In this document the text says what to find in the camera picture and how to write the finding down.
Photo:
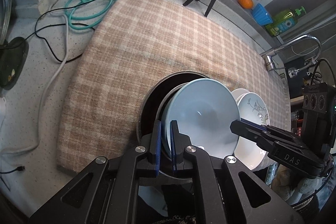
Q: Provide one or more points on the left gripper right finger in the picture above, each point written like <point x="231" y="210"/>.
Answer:
<point x="208" y="202"/>

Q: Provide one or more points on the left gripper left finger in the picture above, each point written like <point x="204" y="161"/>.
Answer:
<point x="141" y="161"/>

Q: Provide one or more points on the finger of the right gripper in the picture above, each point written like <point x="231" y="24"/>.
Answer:
<point x="254" y="126"/>
<point x="260" y="138"/>

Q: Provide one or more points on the white plate gold leaf pattern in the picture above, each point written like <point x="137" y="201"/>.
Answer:
<point x="254" y="117"/>

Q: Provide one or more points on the black round pan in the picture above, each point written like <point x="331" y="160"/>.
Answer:
<point x="146" y="119"/>

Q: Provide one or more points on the pink flower white plate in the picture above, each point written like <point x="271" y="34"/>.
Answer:
<point x="238" y="93"/>

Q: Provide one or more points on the stainless steel bowl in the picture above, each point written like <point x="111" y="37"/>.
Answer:
<point x="164" y="103"/>

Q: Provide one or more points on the light blue ceramic bowl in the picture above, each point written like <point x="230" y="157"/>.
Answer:
<point x="204" y="110"/>

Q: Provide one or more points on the gloved right hand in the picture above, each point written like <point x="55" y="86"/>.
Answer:
<point x="296" y="190"/>

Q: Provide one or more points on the green dish soap bottle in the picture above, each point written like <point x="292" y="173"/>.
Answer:
<point x="284" y="21"/>

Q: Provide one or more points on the blue fluted cup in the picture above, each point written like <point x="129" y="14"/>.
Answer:
<point x="261" y="15"/>

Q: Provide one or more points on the plaid beige table cloth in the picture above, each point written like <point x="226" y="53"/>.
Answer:
<point x="137" y="44"/>

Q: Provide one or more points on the orange mandarin fruit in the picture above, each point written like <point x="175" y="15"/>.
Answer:
<point x="246" y="4"/>

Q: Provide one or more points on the steel pot lid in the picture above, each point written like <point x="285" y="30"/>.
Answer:
<point x="5" y="18"/>

